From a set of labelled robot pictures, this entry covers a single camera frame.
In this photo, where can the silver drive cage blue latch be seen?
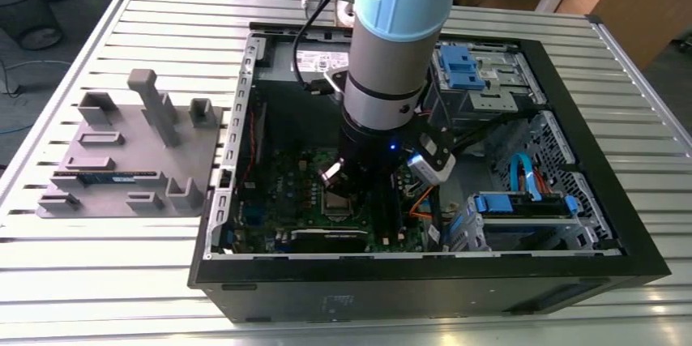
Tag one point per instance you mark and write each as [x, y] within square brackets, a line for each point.
[486, 107]

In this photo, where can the RAM stick blue label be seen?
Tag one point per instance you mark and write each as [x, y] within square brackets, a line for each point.
[116, 179]

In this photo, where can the CPU socket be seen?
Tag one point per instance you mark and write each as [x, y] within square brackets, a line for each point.
[338, 215]

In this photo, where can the black PC case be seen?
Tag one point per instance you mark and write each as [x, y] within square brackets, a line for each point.
[432, 293]

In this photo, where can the silver power supply unit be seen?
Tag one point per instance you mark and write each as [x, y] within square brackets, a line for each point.
[324, 60]

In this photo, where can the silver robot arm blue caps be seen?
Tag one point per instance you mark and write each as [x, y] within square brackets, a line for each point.
[384, 70]

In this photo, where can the grey parts rack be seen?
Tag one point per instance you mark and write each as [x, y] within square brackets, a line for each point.
[134, 147]

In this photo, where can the blue plastic drive latch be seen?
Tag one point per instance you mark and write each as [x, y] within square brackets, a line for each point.
[458, 66]

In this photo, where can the silver disk bay cage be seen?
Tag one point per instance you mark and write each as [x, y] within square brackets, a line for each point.
[529, 220]

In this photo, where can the silver CPU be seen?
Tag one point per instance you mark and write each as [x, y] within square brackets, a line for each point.
[337, 203]

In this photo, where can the green motherboard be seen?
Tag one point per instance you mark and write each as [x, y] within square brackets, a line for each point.
[292, 184]

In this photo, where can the wooden cabinet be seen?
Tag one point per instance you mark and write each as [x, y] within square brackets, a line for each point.
[648, 5]

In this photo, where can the black mesh bin on wheels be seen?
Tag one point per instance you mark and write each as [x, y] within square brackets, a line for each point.
[32, 18]

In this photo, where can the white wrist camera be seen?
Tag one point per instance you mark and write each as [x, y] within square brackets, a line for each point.
[432, 167]

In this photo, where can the blue disk carrier with disk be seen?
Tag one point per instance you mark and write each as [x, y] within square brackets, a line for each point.
[492, 204]

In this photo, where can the black graphics card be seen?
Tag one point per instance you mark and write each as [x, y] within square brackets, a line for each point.
[329, 240]

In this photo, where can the black RAM slot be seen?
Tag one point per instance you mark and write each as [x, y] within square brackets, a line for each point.
[381, 222]
[386, 222]
[400, 208]
[394, 208]

